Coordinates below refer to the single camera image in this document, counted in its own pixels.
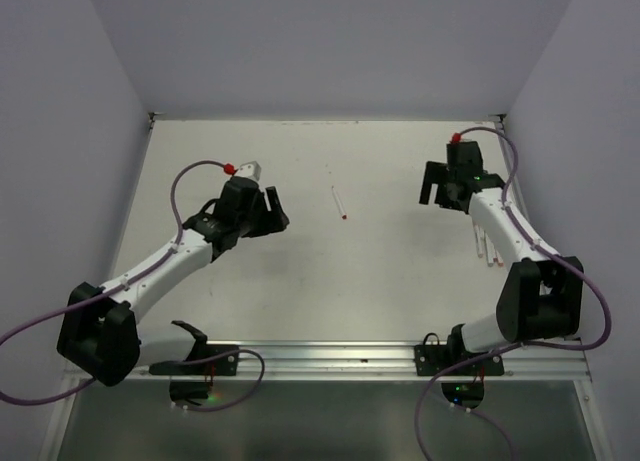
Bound white pen red tip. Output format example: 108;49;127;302
331;186;348;220

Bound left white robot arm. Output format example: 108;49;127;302
56;176;289;387

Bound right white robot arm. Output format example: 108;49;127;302
419;139;583;374

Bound white pen red cap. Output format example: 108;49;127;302
493;250;504;267

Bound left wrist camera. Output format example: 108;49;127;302
235;161;262;183

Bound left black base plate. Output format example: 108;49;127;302
149;344;239;377

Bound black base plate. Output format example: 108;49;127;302
149;344;239;377
413;344;505;377

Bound aluminium front rail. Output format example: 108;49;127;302
70;333;590;386

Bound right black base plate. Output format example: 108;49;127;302
413;344;505;377

